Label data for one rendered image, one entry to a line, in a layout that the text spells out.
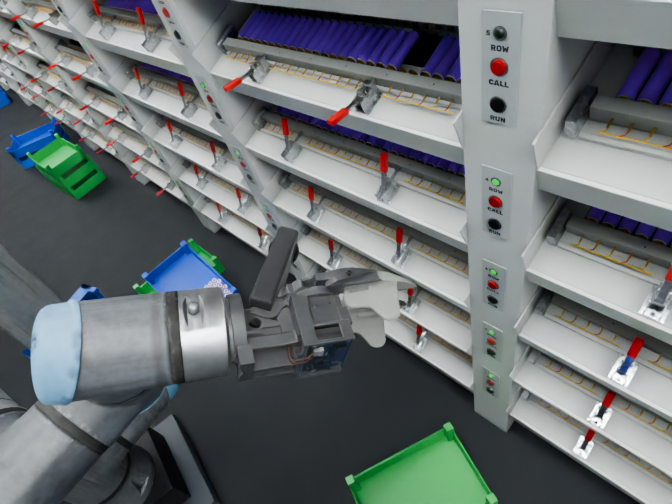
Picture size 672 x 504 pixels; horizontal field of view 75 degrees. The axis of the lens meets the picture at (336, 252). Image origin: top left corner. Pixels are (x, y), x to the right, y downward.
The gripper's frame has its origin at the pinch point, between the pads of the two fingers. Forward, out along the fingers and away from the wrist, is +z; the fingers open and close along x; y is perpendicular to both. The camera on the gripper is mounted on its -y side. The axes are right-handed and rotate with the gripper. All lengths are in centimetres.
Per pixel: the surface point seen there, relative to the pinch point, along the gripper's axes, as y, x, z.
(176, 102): -96, -33, -22
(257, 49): -55, 2, -8
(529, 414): 5, -51, 49
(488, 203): -8.8, 5.1, 15.5
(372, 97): -28.8, 8.6, 4.5
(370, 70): -32.3, 11.0, 4.8
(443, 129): -17.3, 10.9, 10.1
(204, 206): -117, -94, -14
